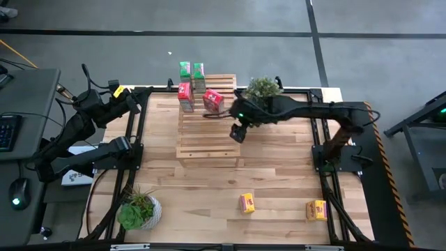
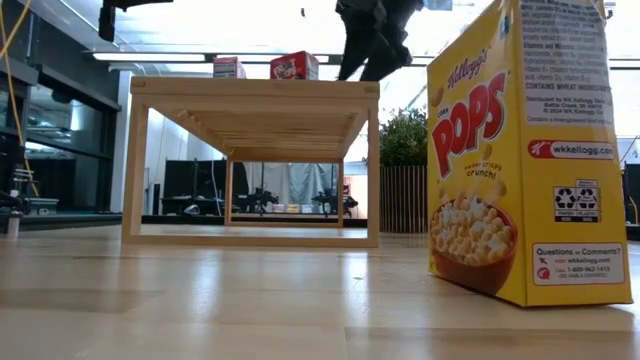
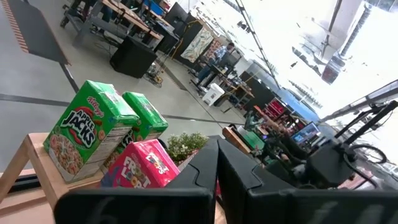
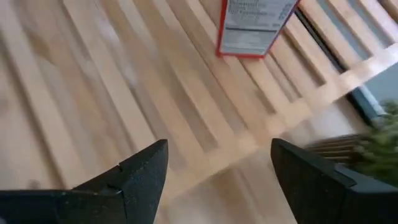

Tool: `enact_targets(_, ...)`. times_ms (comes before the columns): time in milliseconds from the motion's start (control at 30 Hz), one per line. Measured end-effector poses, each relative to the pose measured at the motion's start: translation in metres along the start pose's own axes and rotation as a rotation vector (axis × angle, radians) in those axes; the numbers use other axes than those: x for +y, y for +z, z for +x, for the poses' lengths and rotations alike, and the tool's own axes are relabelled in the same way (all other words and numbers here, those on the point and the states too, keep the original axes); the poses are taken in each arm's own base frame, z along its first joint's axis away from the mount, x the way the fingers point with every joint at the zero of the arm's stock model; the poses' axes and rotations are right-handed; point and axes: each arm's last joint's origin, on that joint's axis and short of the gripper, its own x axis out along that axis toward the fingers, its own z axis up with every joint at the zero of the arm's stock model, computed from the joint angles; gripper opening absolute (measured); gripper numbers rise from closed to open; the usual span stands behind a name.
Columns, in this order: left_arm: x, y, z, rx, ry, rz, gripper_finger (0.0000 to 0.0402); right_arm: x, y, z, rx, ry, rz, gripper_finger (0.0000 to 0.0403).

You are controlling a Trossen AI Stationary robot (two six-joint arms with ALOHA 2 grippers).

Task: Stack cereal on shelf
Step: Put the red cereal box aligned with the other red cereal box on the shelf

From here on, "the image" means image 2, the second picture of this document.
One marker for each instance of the black background robot arm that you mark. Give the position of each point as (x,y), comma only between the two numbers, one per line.
(257,199)
(332,201)

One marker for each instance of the yellow Corn Pops box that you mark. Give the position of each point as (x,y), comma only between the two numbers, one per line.
(500,150)

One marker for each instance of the black monitor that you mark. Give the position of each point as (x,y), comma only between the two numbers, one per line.
(192,180)

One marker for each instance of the green bush, brown slatted pot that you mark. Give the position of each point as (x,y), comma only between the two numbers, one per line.
(402,145)

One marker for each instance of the red cereal box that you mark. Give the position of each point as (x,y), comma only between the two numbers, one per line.
(227,67)
(295,67)

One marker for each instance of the small white cylinder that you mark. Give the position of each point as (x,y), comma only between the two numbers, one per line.
(12,225)

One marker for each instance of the wooden slatted shelf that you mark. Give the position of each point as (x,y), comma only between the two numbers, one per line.
(250,90)

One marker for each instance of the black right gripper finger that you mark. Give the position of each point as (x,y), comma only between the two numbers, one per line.
(357,45)
(392,50)

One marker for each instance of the grey storage bin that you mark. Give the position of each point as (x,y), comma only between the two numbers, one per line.
(42,205)

